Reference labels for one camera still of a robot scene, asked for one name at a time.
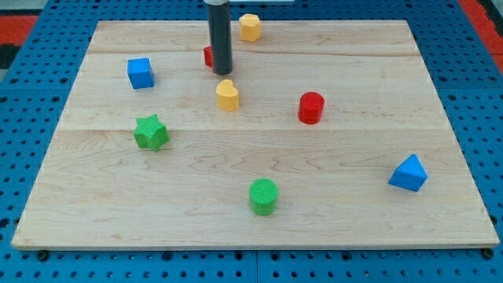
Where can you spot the yellow hexagon block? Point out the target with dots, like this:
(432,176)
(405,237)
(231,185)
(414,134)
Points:
(250,27)

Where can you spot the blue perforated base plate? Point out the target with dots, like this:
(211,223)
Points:
(38,82)

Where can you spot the red star block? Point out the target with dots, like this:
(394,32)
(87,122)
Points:
(208,57)

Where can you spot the blue cube block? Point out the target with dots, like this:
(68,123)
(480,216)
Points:
(140,73)

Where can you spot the light wooden board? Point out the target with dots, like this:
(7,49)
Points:
(97,190)

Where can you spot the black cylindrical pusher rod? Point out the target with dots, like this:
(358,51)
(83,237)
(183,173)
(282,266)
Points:
(218,17)

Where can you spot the red cylinder block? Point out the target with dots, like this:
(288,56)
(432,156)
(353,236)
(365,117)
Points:
(311,105)

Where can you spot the green cylinder block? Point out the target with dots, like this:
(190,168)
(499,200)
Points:
(263,195)

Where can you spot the blue triangular prism block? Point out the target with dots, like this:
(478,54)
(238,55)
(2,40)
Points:
(410,174)

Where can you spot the green star block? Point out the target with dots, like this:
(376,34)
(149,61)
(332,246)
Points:
(150,133)

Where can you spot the yellow heart block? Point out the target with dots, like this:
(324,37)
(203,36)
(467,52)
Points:
(227,96)

